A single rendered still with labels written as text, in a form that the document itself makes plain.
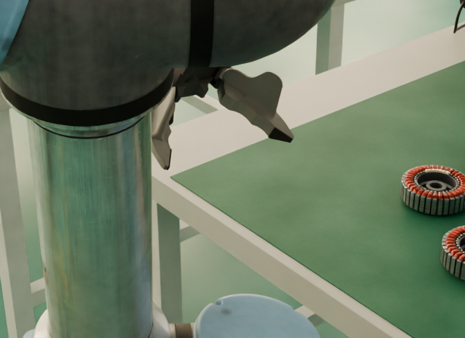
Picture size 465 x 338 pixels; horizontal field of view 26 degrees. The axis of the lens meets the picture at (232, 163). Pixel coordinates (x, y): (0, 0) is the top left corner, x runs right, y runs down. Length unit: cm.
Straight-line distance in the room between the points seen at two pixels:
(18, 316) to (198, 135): 76
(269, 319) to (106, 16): 40
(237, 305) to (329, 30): 182
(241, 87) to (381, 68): 116
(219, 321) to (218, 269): 189
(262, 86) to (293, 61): 303
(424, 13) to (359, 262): 314
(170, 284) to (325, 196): 42
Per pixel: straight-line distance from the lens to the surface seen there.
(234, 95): 100
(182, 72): 95
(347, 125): 189
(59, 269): 76
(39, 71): 62
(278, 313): 91
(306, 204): 164
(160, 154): 91
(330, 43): 269
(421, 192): 163
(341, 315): 145
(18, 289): 237
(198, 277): 275
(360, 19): 447
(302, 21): 62
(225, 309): 90
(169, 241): 188
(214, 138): 184
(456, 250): 150
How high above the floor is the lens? 161
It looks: 29 degrees down
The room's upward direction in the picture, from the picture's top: straight up
